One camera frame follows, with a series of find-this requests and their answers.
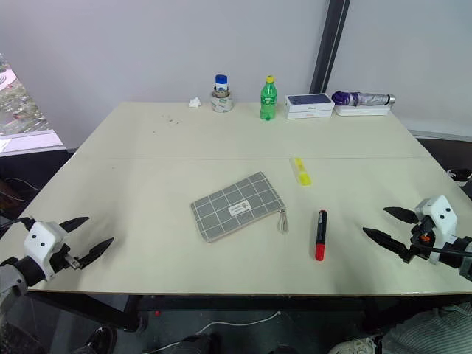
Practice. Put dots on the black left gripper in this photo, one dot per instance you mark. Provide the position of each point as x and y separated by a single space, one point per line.
60 258

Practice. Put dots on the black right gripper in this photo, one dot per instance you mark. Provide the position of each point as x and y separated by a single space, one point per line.
420 239

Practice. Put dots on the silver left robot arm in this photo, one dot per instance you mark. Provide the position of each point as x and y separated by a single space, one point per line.
32 272

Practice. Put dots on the grey checked pencil pouch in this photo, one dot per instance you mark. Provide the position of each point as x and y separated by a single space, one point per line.
236 206

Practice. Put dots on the red and black marker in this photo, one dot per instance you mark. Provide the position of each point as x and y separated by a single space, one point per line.
321 236

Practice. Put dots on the black and white shoe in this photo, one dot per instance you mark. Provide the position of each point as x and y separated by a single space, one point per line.
461 175

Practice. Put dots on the grey striped cloth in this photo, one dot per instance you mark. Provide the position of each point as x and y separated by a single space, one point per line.
431 328

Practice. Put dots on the yellow highlighter pen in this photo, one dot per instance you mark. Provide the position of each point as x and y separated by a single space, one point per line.
301 172

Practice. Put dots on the flat white box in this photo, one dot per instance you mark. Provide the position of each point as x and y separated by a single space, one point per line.
361 110

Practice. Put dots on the white sneaker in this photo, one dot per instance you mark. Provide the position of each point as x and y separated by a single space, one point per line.
355 346

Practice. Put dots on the folded purple umbrella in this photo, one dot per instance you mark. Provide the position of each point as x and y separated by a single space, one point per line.
363 98

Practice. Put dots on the white phone box orange print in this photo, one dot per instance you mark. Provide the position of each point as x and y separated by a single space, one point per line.
309 114

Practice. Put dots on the window with street view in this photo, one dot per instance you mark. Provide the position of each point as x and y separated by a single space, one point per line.
20 107

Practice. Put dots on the white phone box blue top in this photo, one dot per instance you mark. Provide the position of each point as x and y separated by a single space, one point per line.
309 101

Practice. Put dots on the crumpled white tissue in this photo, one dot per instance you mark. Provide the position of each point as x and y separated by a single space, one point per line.
194 102

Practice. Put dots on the green plastic soda bottle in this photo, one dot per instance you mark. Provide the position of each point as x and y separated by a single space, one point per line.
268 101

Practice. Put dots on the clear tape roll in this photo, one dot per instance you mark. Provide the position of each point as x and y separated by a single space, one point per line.
222 104

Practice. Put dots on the white bottle with blue cap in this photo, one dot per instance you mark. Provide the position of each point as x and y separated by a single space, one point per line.
221 84

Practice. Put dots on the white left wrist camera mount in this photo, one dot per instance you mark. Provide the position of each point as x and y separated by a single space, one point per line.
41 239

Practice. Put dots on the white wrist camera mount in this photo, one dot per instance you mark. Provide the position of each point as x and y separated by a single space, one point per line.
440 215
41 239

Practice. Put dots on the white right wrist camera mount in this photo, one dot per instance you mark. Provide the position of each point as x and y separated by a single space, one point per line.
440 215

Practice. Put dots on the black table frame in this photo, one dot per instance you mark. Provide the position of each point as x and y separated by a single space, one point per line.
221 300

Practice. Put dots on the dark grey wall pillar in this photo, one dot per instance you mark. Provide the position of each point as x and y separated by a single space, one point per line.
330 44

